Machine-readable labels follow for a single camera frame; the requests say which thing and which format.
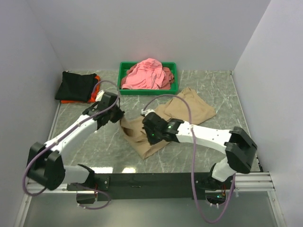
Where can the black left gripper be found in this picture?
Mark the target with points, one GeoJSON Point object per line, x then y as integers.
{"type": "Point", "coordinates": [120, 114]}

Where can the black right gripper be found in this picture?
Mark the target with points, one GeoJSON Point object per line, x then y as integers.
{"type": "Point", "coordinates": [152, 141]}

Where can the beige t shirt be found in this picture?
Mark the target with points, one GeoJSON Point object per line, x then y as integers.
{"type": "Point", "coordinates": [192, 105]}

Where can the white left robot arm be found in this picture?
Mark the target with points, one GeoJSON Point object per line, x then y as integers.
{"type": "Point", "coordinates": [45, 164]}

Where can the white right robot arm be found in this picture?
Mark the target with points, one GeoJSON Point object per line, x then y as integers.
{"type": "Point", "coordinates": [237, 146]}

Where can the orange folded t shirt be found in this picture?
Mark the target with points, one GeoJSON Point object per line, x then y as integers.
{"type": "Point", "coordinates": [92, 97]}

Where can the black folded t shirt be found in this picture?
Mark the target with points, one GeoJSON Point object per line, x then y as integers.
{"type": "Point", "coordinates": [74, 86]}

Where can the green plastic bin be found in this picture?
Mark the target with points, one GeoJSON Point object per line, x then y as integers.
{"type": "Point", "coordinates": [126, 65]}

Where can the dusty rose t shirt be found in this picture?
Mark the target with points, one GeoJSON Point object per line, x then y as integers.
{"type": "Point", "coordinates": [168, 80]}

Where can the pink t shirt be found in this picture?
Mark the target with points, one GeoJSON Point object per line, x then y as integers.
{"type": "Point", "coordinates": [147, 74]}

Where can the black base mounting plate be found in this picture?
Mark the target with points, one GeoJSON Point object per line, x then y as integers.
{"type": "Point", "coordinates": [148, 186]}

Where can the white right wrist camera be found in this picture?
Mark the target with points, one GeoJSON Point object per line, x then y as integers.
{"type": "Point", "coordinates": [145, 112]}

